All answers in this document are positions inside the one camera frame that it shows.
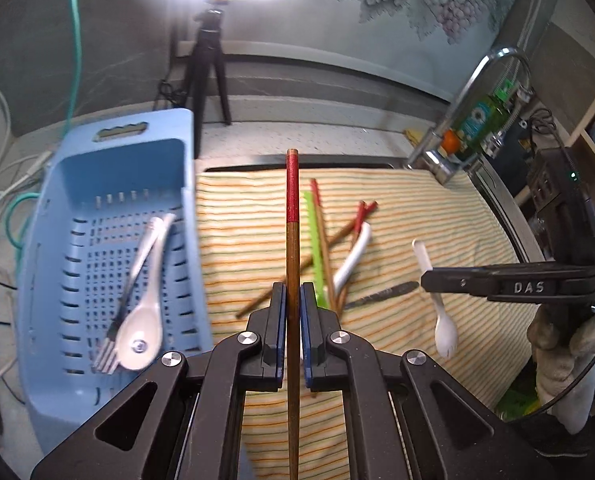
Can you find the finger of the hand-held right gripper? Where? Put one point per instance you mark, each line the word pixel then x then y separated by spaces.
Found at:
pixel 457 274
pixel 457 291

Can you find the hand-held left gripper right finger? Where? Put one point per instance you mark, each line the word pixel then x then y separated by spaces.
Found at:
pixel 305 330

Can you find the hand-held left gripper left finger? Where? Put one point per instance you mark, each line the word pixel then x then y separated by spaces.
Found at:
pixel 280 330

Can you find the beige plastic spork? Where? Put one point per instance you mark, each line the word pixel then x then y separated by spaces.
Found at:
pixel 446 335

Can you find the metal table knife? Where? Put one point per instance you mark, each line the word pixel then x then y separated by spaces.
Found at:
pixel 392 291

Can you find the green plastic spoon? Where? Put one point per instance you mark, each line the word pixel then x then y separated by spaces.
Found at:
pixel 317 265

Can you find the beige plastic spoon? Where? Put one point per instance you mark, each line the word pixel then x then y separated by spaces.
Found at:
pixel 357 250

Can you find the white ceramic spoon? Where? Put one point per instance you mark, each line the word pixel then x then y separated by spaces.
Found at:
pixel 137 330

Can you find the metal fork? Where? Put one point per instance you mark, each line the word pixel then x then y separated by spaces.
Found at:
pixel 107 360

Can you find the blue plastic drainer basket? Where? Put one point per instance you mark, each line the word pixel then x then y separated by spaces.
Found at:
pixel 77 170

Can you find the person's right hand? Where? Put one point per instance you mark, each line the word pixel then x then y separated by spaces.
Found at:
pixel 577 355

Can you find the striped cloth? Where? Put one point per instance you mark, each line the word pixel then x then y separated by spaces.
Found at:
pixel 427 220

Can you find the green dish soap bottle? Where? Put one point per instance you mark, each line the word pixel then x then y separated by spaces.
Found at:
pixel 482 120

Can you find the orange fruit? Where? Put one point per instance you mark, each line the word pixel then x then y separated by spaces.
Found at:
pixel 450 141

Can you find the yellow sponge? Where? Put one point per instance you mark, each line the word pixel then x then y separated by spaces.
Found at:
pixel 412 136

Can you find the chrome faucet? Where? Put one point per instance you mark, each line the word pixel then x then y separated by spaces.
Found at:
pixel 472 85

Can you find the black tripod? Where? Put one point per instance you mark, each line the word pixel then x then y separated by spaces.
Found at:
pixel 210 45

